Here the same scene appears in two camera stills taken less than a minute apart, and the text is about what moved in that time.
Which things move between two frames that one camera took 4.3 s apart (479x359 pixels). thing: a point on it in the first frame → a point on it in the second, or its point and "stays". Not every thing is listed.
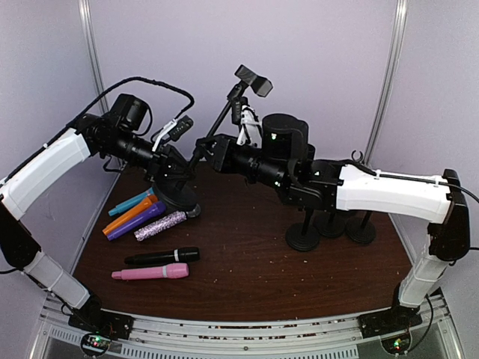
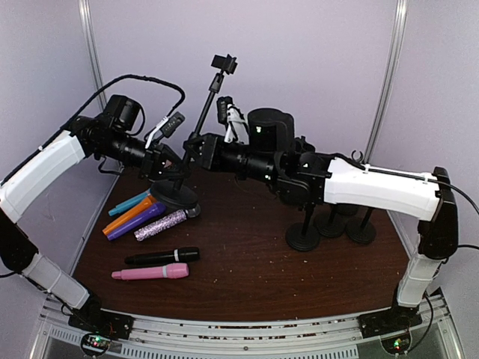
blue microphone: [120, 206] stays
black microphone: [179, 255] stays
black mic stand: [181, 191] → [174, 192]
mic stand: [352, 158] stays
